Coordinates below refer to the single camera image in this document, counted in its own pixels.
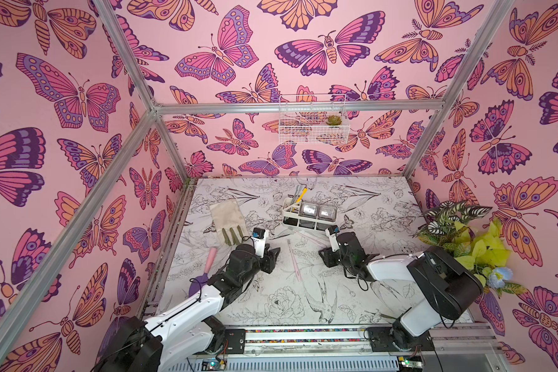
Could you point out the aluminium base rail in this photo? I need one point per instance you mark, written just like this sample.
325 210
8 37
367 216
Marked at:
215 347

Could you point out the cream toothbrush holder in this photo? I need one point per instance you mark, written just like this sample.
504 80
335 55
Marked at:
308 215

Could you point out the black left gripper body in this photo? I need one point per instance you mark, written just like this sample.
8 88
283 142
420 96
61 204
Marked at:
266 263

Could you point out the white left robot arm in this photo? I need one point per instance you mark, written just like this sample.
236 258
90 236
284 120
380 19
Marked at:
191 327

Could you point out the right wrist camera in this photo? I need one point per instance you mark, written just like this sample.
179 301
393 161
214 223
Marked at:
331 232

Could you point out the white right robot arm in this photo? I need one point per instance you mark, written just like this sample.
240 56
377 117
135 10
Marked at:
448 288

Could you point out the white wire basket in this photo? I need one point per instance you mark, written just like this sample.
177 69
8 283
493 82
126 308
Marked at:
308 122

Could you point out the grey toothbrush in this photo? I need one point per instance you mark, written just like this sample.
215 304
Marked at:
297 193

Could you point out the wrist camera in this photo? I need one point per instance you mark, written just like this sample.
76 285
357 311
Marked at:
331 232
259 238

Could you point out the beige green-fingered glove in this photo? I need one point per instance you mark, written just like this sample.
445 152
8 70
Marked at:
229 222

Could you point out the pink toothbrush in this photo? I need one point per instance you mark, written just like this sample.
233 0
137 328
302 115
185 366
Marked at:
315 240
294 262

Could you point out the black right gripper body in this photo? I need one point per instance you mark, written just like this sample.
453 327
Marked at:
333 253

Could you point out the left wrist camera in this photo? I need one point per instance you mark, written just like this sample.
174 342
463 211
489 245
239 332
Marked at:
259 238

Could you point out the yellow toothbrush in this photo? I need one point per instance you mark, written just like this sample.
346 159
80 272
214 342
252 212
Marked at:
301 195

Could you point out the pink cylinder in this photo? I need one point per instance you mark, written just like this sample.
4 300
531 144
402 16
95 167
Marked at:
210 260

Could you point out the artificial leafy potted plant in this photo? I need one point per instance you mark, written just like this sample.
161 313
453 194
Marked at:
484 255

